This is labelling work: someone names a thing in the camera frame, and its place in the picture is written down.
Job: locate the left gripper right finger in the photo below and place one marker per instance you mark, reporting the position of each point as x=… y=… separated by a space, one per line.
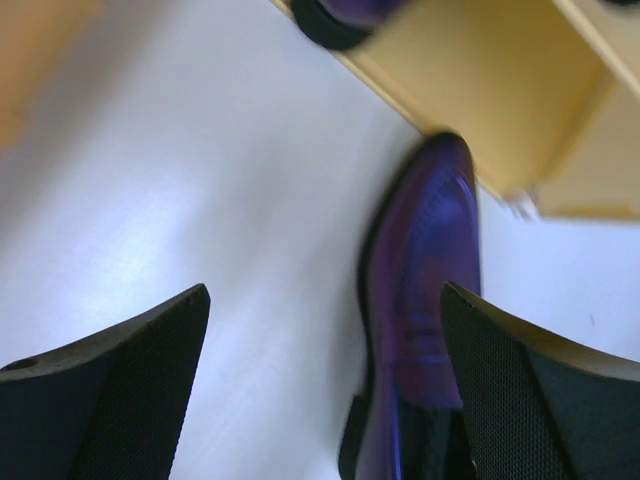
x=538 y=405

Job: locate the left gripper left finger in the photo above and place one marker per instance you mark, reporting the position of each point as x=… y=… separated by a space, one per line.
x=110 y=405

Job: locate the purple loafer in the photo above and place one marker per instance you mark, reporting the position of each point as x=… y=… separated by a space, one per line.
x=341 y=25
x=406 y=422

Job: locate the yellow shoe cabinet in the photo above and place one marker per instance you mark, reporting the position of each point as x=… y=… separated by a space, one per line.
x=546 y=94

